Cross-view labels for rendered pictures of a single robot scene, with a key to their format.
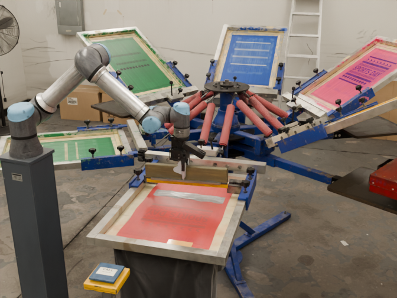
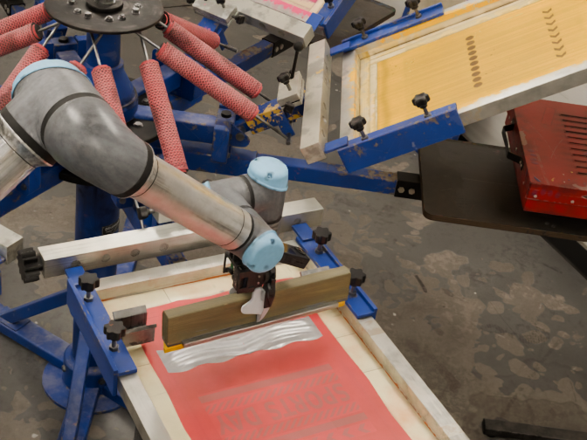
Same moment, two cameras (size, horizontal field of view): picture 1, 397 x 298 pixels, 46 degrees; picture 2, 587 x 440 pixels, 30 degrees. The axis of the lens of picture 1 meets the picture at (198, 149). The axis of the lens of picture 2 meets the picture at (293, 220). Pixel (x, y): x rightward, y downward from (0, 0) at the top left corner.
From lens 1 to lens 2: 161 cm
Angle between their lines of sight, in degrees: 43
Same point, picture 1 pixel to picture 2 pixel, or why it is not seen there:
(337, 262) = not seen: hidden behind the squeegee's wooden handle
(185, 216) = (299, 402)
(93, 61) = (133, 143)
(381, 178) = (553, 186)
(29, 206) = not seen: outside the picture
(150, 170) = (181, 327)
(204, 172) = (305, 292)
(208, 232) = (383, 423)
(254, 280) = not seen: hidden behind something
